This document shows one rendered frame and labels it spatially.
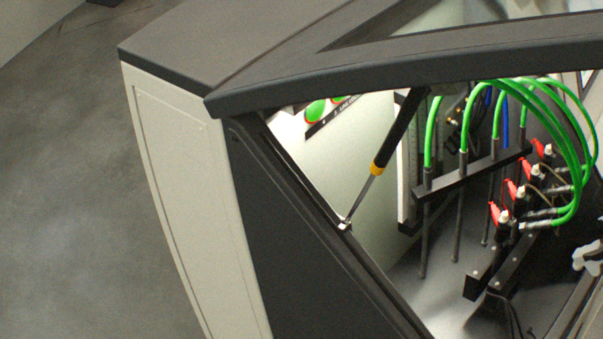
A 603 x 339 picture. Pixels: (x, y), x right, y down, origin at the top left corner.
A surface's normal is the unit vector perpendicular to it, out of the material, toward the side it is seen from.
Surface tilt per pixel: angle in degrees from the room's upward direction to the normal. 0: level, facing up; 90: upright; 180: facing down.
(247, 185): 90
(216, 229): 90
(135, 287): 0
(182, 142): 90
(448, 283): 0
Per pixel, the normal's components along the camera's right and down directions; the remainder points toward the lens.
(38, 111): -0.10, -0.74
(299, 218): -0.66, 0.55
